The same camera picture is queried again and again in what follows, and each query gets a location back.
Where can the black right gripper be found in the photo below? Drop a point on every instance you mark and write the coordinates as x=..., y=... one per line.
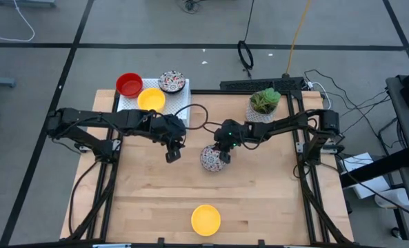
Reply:
x=230, y=132

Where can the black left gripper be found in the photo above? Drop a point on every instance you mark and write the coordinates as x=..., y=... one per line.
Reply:
x=169, y=129

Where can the black floral patterned mini bowl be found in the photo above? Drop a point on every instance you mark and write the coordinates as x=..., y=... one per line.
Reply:
x=171, y=82
x=209, y=160

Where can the yellow plastic mini bowl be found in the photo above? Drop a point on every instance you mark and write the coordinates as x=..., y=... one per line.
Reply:
x=151, y=100
x=206, y=220

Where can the red plastic mini bowl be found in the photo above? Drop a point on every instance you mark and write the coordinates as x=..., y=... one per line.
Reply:
x=129, y=86

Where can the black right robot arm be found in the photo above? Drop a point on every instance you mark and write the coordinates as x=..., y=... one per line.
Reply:
x=287, y=124

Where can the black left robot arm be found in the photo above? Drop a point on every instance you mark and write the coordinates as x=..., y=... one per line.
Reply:
x=94, y=117

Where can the white perforated metal shelf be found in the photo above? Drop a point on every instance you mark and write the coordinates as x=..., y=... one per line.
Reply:
x=180, y=100

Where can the white patterned pot with plant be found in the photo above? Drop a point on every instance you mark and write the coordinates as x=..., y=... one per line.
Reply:
x=264, y=101

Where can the black desk base beam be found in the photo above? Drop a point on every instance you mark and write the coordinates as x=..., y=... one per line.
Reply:
x=373, y=168

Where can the white paper box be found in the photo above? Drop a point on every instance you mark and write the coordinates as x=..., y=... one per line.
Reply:
x=373, y=189

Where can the white bag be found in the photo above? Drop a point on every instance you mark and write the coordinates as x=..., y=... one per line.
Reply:
x=394, y=198

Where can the grey desk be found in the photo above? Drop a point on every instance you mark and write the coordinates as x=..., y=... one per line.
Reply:
x=406, y=131

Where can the black caster wheel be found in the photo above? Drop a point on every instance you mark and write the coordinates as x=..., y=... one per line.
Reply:
x=396, y=233

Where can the black aluminium extrusion frame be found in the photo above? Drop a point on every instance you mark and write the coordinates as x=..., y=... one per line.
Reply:
x=242, y=92

